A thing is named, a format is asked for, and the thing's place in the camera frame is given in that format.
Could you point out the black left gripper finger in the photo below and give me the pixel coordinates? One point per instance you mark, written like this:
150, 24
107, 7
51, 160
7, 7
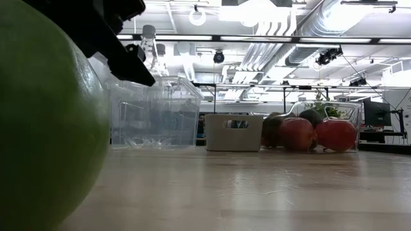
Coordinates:
125, 65

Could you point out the large clear plastic storage bin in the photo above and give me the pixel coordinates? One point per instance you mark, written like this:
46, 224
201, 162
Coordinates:
160, 112

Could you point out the black ceiling spotlight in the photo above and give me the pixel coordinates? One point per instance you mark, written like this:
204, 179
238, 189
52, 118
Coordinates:
327, 57
358, 82
219, 57

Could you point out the green apple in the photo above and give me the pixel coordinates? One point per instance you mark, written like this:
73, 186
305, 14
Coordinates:
48, 128

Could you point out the green plant in white pot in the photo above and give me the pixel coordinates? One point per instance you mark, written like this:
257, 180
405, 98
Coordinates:
334, 112

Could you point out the black computer monitor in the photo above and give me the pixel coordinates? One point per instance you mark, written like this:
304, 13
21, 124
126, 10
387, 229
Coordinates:
377, 114

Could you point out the black background table frame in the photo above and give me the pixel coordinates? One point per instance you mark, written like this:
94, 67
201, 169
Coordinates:
214, 99

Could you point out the black aluminium frame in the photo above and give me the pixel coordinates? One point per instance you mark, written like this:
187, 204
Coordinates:
216, 38

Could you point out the silver ventilation duct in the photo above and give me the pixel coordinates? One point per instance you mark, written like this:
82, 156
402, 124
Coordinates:
318, 22

